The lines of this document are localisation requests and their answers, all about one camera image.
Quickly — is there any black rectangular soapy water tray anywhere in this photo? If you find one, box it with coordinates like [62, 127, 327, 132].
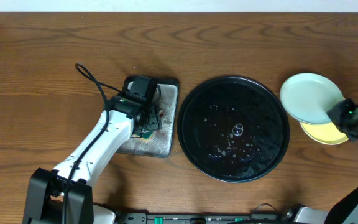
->
[117, 78, 179, 158]

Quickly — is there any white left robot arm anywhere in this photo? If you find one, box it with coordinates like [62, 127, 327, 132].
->
[22, 75, 162, 223]

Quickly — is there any mint green plate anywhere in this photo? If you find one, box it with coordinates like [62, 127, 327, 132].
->
[280, 73, 344, 125]

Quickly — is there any yellow plate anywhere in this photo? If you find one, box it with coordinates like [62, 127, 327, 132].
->
[300, 122, 349, 145]

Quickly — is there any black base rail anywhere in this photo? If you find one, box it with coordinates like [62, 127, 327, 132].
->
[94, 203, 295, 224]

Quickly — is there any green yellow sponge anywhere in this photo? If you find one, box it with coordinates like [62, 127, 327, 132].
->
[140, 131, 155, 142]

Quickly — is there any round black tray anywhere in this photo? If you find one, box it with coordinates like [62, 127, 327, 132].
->
[177, 76, 290, 183]

